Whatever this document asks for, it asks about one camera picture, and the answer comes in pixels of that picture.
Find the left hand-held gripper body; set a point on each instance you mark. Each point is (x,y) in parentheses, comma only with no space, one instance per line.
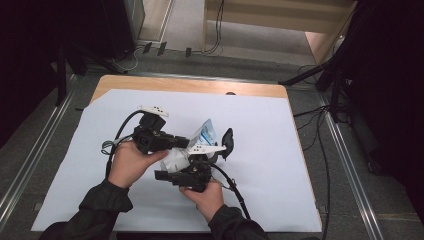
(151,138)

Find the black curtain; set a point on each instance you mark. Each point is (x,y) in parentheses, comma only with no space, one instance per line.
(393,83)
(23,50)

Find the person's left hand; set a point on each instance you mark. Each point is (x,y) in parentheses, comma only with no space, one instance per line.
(128,165)

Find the person's right hand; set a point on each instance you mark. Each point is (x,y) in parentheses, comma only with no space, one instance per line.
(208,200)

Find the white paper sheet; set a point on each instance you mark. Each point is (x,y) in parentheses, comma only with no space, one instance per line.
(266,166)

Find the blue white refill pouch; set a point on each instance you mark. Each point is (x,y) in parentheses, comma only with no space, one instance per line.
(205,133)

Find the person's black jacket torso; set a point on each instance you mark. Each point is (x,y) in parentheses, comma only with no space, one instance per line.
(166,237)

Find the small black table grommet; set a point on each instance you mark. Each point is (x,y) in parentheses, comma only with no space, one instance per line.
(230,93)

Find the black stand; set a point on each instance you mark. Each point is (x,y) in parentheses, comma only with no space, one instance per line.
(335,86)
(61,76)

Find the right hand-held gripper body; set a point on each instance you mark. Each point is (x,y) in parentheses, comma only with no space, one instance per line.
(198,175)

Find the metal floor rail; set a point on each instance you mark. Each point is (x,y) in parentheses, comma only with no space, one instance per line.
(353,173)
(36,153)

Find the light wooden shelf unit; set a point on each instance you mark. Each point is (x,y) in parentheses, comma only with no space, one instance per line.
(280,15)

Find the grey cabinet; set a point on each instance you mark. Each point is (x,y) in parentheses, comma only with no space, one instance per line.
(135,16)

